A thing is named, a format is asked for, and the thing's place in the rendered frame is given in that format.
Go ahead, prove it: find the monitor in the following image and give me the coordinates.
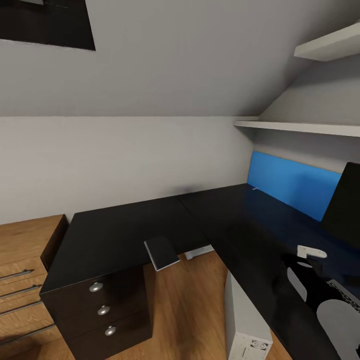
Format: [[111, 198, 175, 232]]
[[319, 162, 360, 284]]

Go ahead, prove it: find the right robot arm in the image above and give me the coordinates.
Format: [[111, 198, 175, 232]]
[[281, 245, 360, 360]]

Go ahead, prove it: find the notebook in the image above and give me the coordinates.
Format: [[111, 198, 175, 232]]
[[144, 234, 180, 272]]

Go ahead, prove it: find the keyboard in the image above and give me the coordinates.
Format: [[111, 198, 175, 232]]
[[327, 279, 360, 312]]

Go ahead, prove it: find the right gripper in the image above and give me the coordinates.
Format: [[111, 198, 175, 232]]
[[281, 252, 323, 273]]

